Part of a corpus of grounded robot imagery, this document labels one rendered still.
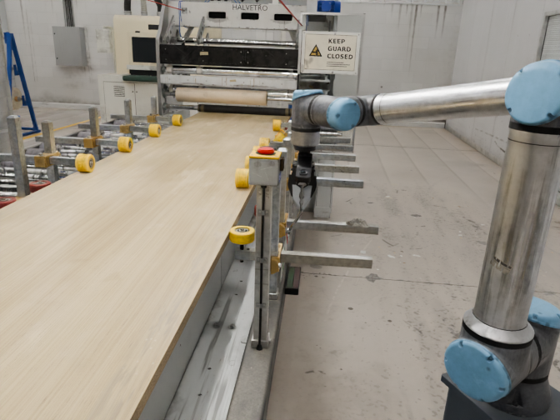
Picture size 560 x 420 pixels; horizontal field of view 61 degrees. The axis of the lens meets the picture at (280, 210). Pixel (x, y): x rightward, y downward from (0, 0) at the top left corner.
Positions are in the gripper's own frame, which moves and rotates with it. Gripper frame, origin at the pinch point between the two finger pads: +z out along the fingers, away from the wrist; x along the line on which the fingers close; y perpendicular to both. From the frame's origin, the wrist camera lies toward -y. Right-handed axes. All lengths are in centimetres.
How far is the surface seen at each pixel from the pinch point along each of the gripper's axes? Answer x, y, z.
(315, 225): -5.1, 17.4, 12.3
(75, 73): 545, 907, 27
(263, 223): 7.6, -38.3, -8.3
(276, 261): 6.2, -14.2, 12.8
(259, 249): 8.5, -37.8, -1.2
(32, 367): 44, -78, 7
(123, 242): 50, -21, 7
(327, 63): -7, 267, -37
